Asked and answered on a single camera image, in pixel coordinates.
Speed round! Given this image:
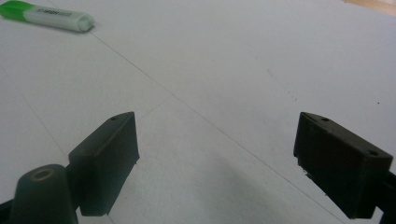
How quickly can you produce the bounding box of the white table mat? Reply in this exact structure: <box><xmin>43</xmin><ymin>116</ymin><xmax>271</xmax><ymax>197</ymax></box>
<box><xmin>0</xmin><ymin>0</ymin><xmax>396</xmax><ymax>224</ymax></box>

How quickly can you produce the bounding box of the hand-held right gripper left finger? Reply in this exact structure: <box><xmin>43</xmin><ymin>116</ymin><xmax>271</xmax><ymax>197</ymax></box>
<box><xmin>66</xmin><ymin>111</ymin><xmax>140</xmax><ymax>217</ymax></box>

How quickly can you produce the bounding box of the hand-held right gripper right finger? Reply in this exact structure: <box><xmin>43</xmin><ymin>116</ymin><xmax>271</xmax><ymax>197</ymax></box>
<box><xmin>292</xmin><ymin>111</ymin><xmax>394</xmax><ymax>220</ymax></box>

